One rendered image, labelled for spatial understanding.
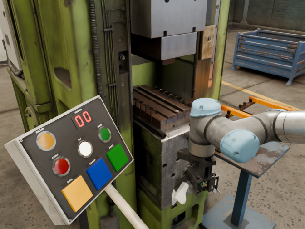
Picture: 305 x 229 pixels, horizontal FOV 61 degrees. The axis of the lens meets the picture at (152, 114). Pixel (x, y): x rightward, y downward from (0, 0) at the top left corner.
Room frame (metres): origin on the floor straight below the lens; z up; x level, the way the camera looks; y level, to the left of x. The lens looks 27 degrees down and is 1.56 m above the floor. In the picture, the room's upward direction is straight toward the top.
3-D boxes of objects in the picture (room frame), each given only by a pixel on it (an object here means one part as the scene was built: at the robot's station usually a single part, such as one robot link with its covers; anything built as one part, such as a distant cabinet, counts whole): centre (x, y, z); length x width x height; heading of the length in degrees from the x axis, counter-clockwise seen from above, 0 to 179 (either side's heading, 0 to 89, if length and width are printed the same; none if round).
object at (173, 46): (1.29, 0.01, 1.32); 0.42 x 0.20 x 0.10; 36
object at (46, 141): (0.62, 0.30, 1.16); 0.05 x 0.03 x 0.04; 126
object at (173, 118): (1.29, 0.01, 0.96); 0.42 x 0.20 x 0.09; 36
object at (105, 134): (0.77, 0.17, 1.09); 0.05 x 0.03 x 0.04; 126
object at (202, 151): (0.61, -0.14, 1.15); 0.08 x 0.08 x 0.05
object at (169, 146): (1.33, -0.03, 0.69); 0.56 x 0.38 x 0.45; 36
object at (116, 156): (0.75, 0.13, 1.01); 0.07 x 0.05 x 0.07; 151
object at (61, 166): (0.59, 0.26, 1.09); 0.05 x 0.03 x 0.04; 126
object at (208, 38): (1.41, -0.30, 1.27); 0.09 x 0.02 x 0.17; 126
